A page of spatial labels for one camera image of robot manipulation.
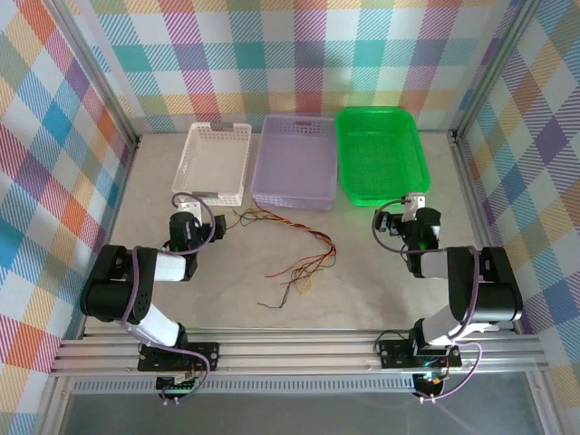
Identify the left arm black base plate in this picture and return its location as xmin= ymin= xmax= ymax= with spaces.
xmin=138 ymin=342 xmax=221 ymax=373

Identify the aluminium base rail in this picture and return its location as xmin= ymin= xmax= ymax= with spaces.
xmin=49 ymin=333 xmax=545 ymax=377

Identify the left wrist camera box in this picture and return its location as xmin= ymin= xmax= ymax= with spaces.
xmin=175 ymin=201 xmax=204 ymax=224

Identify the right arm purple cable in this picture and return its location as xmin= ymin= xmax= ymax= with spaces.
xmin=372 ymin=197 xmax=484 ymax=402

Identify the aluminium table side rail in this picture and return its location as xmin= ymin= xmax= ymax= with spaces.
xmin=448 ymin=129 xmax=495 ymax=250
xmin=79 ymin=133 xmax=144 ymax=339

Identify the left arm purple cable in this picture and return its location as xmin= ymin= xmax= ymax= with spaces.
xmin=121 ymin=192 xmax=217 ymax=404

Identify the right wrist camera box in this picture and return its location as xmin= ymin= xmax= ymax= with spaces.
xmin=401 ymin=192 xmax=428 ymax=223

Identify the purple perforated plastic basket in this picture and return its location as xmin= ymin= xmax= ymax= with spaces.
xmin=250 ymin=113 xmax=339 ymax=212

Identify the white perforated plastic basket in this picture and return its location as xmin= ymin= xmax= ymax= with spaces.
xmin=171 ymin=121 xmax=254 ymax=208

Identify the black wire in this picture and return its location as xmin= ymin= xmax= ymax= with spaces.
xmin=229 ymin=207 xmax=339 ymax=310

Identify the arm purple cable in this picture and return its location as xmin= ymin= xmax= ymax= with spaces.
xmin=121 ymin=192 xmax=217 ymax=404
xmin=372 ymin=197 xmax=484 ymax=402

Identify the small black circuit board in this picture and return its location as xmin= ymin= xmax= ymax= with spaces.
xmin=414 ymin=373 xmax=448 ymax=400

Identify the grey slotted cable duct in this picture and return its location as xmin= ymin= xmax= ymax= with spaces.
xmin=70 ymin=378 xmax=418 ymax=395

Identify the yellow wire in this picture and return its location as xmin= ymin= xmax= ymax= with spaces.
xmin=226 ymin=207 xmax=339 ymax=298

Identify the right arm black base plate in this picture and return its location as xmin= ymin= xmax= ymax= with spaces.
xmin=378 ymin=337 xmax=463 ymax=371

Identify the green terminal circuit board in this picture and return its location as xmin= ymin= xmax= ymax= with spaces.
xmin=156 ymin=374 xmax=200 ymax=393

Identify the green plastic mesh basket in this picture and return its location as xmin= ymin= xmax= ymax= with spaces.
xmin=333 ymin=106 xmax=431 ymax=208

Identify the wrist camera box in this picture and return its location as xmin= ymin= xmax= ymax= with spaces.
xmin=401 ymin=192 xmax=428 ymax=223
xmin=175 ymin=201 xmax=204 ymax=224

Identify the aluminium frame post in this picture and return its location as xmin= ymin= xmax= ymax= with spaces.
xmin=450 ymin=0 xmax=543 ymax=141
xmin=56 ymin=0 xmax=141 ymax=149

